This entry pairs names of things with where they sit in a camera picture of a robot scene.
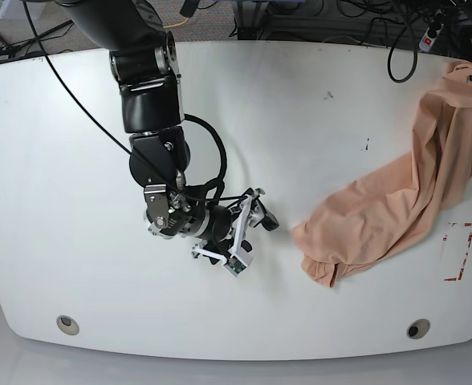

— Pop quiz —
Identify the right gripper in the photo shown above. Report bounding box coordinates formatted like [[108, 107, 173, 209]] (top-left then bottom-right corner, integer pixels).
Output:
[[195, 202, 279, 265]]

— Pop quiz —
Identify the peach T-shirt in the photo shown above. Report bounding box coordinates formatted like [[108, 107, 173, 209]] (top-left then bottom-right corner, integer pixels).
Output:
[[293, 61, 472, 287]]

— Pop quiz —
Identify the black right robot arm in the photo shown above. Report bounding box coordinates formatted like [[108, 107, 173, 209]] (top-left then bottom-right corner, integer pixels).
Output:
[[60, 1, 279, 274]]

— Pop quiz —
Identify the red tape rectangle marking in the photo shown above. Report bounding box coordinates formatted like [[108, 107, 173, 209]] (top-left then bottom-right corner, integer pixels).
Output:
[[438, 222, 472, 282]]

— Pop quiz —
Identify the white power strip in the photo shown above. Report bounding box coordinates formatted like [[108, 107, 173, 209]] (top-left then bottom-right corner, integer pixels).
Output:
[[419, 10, 445, 53]]

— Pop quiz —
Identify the black tripod stand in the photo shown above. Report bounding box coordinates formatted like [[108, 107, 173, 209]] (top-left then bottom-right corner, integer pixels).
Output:
[[0, 20, 74, 62]]

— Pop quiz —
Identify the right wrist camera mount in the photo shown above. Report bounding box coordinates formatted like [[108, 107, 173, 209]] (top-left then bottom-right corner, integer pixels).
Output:
[[192, 188, 265, 277]]

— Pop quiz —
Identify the right table cable grommet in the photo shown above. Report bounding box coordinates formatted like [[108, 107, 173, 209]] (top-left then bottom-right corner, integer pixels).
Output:
[[406, 319, 430, 339]]

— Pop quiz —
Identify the table cable grommet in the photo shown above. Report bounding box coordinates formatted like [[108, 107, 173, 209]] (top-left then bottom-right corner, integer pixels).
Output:
[[56, 315, 79, 336], [406, 319, 430, 339]]

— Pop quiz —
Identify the left table cable grommet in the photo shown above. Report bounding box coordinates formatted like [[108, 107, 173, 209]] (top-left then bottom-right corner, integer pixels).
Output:
[[56, 315, 79, 336]]

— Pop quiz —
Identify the yellow cable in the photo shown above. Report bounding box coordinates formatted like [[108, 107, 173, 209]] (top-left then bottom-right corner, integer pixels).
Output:
[[167, 14, 191, 30]]

